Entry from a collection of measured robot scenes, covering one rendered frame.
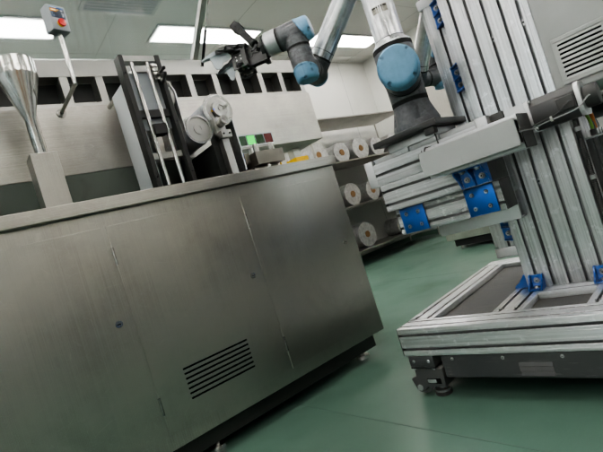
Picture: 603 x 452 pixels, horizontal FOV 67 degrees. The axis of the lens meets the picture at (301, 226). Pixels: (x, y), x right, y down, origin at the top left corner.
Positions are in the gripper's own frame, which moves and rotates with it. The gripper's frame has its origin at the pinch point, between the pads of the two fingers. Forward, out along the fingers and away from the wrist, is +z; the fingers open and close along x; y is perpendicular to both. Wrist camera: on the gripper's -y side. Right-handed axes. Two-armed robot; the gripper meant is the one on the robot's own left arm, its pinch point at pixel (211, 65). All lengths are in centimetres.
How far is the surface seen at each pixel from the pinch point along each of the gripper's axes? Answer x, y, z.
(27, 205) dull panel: 3, 19, 94
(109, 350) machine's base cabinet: -21, 81, 44
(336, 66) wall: 495, -219, 29
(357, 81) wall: 527, -201, 11
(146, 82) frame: 12.3, -12.9, 33.5
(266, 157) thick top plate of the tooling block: 61, 16, 12
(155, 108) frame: 13.9, -2.1, 33.3
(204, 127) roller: 40.2, 0.3, 28.7
